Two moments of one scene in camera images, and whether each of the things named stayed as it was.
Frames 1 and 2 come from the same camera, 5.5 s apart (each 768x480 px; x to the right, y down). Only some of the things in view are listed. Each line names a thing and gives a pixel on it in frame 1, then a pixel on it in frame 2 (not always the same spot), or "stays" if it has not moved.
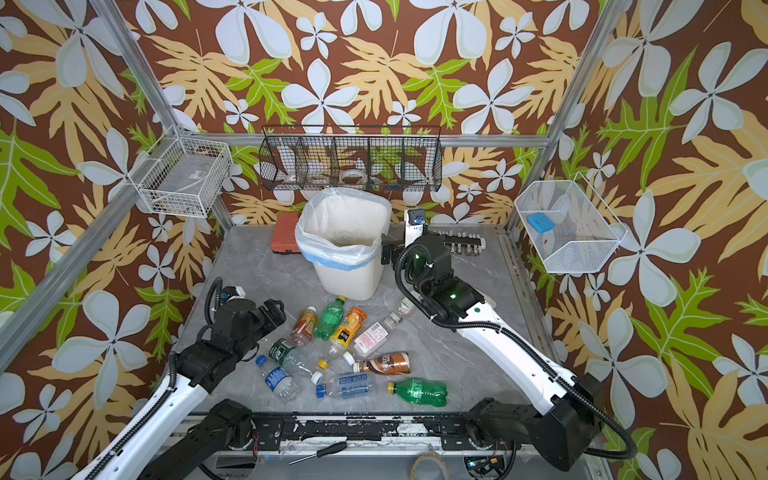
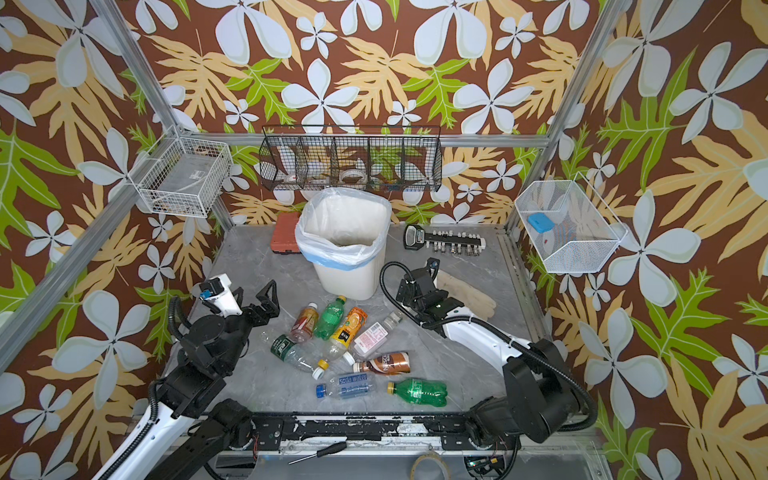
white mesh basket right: [585, 233] stays
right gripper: [393, 249] to [424, 283]
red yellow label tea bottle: [304, 327] stays
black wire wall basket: [390, 158] stays
